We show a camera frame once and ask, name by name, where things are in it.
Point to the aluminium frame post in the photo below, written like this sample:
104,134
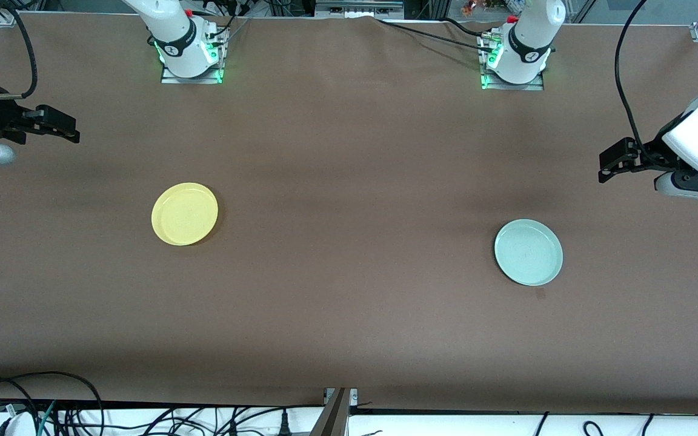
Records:
331,418

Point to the grey metal device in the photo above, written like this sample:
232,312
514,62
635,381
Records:
358,7

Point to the small aluminium corner bracket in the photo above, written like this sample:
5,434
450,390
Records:
6,17

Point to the black power plug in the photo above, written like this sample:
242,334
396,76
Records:
284,424

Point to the pale green plate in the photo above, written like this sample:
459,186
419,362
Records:
529,252

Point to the brown table cloth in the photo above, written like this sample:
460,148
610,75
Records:
349,181

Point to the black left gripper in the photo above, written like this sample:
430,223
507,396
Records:
653,157

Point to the yellow plate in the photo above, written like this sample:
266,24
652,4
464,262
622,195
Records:
184,214

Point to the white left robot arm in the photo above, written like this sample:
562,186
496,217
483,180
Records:
528,42

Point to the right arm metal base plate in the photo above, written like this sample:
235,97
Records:
223,60

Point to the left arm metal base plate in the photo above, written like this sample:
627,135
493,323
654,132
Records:
487,82

